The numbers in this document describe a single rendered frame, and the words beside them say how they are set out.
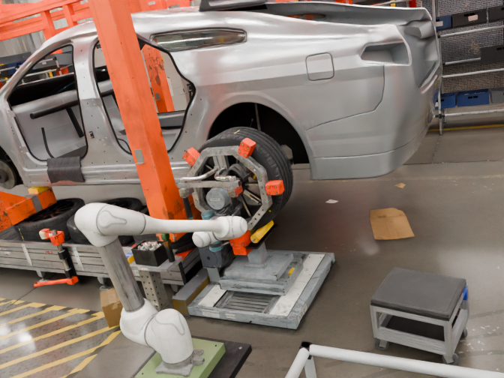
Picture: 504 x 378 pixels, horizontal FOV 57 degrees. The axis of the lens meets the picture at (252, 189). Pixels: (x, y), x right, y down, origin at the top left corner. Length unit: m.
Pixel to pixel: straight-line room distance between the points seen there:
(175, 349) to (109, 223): 0.68
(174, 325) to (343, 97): 1.63
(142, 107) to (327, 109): 1.14
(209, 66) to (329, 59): 0.83
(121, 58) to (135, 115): 0.34
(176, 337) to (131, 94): 1.49
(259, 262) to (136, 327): 1.19
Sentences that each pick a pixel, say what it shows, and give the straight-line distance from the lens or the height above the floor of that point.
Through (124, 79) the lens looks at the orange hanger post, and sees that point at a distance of 2.98.
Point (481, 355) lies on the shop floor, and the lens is 2.77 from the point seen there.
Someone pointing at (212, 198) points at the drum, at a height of 0.86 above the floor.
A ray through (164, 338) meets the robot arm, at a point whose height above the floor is 0.55.
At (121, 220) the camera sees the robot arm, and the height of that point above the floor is 1.15.
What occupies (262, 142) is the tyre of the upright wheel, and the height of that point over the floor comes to 1.10.
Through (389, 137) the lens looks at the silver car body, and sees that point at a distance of 2.94.
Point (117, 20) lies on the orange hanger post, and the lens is 2.97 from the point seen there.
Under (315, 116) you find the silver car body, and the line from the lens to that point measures 2.98.
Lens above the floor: 1.78
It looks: 19 degrees down
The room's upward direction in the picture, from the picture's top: 12 degrees counter-clockwise
